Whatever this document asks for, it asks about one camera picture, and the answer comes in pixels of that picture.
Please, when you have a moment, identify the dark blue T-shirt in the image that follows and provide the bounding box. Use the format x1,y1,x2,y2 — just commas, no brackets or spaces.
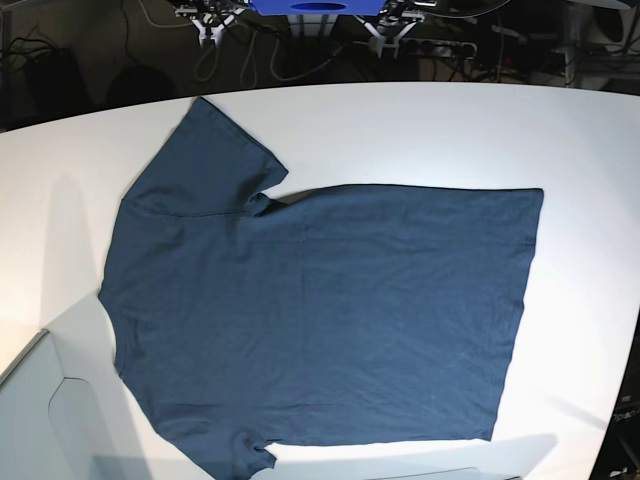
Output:
99,99,544,479

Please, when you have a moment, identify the black power strip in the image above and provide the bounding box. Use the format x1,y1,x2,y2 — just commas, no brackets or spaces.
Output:
369,37,477,60

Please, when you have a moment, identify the blue box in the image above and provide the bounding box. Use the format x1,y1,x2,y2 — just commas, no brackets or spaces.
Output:
250,0,385,16

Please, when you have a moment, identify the white camera bracket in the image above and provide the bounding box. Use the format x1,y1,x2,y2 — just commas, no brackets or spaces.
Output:
170,0,251,47
354,1,438,58

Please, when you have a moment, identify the grey coiled cable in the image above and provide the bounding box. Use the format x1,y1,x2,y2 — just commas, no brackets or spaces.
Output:
193,19,346,84

